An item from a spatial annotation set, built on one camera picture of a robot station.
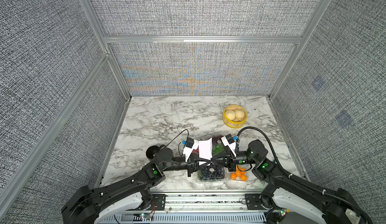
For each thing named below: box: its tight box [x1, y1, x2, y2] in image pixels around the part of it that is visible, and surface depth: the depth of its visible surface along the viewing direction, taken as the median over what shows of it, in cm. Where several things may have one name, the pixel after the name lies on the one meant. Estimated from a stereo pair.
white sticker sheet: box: [198, 137, 214, 161], surface depth 63 cm
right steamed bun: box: [234, 109, 246, 120], surface depth 104 cm
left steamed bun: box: [225, 109, 236, 121], surface depth 102 cm
